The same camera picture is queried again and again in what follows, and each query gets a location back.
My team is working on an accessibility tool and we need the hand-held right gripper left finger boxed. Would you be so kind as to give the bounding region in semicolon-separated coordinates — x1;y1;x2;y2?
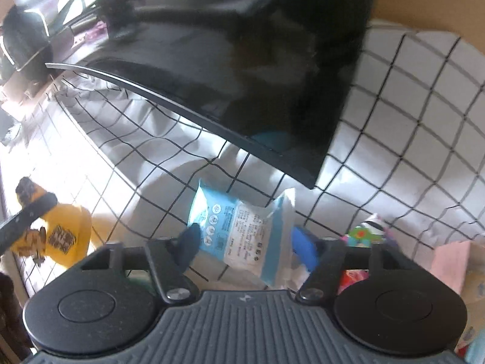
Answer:
81;223;201;304

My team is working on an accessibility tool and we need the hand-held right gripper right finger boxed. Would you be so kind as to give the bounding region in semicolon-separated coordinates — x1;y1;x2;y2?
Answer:
292;227;412;305

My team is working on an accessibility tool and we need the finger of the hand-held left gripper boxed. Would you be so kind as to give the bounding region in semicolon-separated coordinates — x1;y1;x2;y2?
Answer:
0;193;58;253

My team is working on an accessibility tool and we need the yellow plush toy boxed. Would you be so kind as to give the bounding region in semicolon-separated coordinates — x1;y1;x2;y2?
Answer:
9;177;93;268

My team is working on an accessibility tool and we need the blue white wipes packet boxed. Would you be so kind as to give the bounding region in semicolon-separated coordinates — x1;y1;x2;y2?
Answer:
187;179;298;289

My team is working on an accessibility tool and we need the red soft item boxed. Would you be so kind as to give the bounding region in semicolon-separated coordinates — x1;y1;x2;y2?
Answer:
339;269;370;294

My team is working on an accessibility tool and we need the colourful small toy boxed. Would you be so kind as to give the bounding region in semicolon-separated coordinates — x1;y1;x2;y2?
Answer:
341;212;395;249

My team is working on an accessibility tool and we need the dark cloth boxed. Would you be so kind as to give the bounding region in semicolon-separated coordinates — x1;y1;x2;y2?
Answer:
0;271;35;361

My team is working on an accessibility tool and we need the white checked tablecloth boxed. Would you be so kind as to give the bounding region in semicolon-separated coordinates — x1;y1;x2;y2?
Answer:
0;19;485;312

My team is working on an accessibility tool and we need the black chair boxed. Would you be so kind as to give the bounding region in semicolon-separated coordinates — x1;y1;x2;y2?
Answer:
0;4;54;84

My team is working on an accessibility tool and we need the black computer monitor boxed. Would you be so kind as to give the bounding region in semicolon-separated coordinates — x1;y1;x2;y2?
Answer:
45;0;380;189

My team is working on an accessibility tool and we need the pale printed packet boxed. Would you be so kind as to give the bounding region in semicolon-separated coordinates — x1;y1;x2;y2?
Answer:
455;292;485;364

